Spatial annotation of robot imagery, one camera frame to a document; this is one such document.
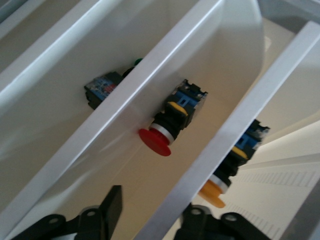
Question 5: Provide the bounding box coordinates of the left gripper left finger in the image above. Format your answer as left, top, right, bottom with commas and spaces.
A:
74, 184, 124, 240

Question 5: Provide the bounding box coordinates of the white drawer with dividers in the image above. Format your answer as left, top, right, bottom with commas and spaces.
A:
0, 0, 320, 240

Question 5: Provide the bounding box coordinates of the white drawer cabinet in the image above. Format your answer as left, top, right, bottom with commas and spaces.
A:
257, 0, 320, 36

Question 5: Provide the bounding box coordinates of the red mushroom push button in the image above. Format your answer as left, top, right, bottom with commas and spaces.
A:
137, 79, 209, 158

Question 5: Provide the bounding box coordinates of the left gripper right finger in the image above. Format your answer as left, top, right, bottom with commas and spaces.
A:
174, 203, 216, 240

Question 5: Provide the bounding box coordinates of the green push button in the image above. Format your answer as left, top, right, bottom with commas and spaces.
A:
83, 57, 144, 111

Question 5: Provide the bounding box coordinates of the orange mushroom push button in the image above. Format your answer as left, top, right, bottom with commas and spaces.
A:
198, 119, 271, 209

